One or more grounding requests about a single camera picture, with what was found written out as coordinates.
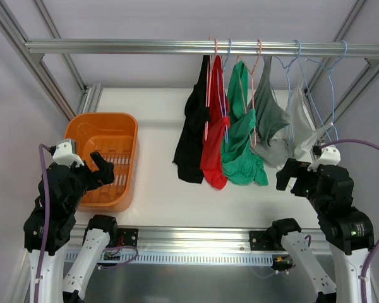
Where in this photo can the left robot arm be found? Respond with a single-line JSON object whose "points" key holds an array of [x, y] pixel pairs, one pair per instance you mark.
{"points": [[48, 230]]}

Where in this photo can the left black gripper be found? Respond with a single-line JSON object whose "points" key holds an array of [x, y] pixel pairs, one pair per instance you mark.
{"points": [[90, 176]]}

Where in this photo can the white tank top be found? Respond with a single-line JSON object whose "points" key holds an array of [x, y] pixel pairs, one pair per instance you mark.
{"points": [[302, 133]]}

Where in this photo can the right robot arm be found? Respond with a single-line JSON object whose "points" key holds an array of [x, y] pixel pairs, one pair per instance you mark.
{"points": [[348, 231]]}

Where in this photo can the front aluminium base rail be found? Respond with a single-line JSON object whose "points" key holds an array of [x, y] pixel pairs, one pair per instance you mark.
{"points": [[197, 240]]}

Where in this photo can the black tank top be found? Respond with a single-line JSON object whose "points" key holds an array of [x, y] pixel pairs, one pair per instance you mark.
{"points": [[189, 148]]}

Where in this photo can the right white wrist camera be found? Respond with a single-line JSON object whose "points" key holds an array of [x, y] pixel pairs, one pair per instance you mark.
{"points": [[328, 155]]}

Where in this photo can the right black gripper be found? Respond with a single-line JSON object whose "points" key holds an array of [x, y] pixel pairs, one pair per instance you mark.
{"points": [[296, 177]]}

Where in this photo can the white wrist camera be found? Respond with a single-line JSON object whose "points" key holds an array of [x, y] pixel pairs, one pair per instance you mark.
{"points": [[328, 155], [65, 153]]}

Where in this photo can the blue wire hanger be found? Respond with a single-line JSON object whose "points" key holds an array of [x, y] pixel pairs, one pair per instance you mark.
{"points": [[302, 63], [220, 82], [329, 71], [287, 68]]}

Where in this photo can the grey tank top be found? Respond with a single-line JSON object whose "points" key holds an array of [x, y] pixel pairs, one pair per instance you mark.
{"points": [[270, 119]]}

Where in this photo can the white slotted cable duct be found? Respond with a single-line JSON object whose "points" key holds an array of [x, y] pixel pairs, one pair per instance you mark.
{"points": [[242, 259]]}

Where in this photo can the aluminium hanging rail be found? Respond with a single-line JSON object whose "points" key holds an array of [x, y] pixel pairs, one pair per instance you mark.
{"points": [[221, 47]]}

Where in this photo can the red tank top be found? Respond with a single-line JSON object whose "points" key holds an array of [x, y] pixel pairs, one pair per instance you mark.
{"points": [[211, 161]]}

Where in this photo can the orange plastic tub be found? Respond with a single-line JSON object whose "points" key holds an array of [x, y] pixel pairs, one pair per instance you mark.
{"points": [[115, 136]]}

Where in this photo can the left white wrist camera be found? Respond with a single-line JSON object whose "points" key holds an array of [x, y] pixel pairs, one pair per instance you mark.
{"points": [[65, 153]]}

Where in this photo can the pink wire hanger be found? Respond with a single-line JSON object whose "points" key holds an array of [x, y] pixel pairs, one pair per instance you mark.
{"points": [[252, 94], [212, 103]]}

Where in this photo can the green tank top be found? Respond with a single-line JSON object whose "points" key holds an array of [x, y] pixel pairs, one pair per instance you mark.
{"points": [[240, 165]]}

